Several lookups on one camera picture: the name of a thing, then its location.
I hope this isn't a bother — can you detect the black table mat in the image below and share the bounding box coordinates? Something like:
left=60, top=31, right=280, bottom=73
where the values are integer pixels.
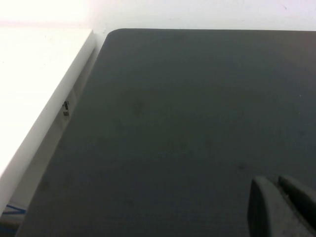
left=15, top=28, right=316, bottom=237

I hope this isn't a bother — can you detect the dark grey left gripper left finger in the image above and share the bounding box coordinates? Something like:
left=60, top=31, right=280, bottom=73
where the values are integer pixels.
left=247, top=175, right=313, bottom=237

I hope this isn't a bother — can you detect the blue tape strip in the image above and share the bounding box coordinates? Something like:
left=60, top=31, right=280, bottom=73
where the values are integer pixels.
left=0, top=202, right=27, bottom=224

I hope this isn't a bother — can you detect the white side board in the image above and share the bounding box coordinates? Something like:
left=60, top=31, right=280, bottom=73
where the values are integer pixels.
left=0, top=27, right=97, bottom=190

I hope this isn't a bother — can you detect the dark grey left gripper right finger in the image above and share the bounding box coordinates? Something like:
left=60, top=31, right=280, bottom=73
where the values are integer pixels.
left=278, top=174, right=316, bottom=237

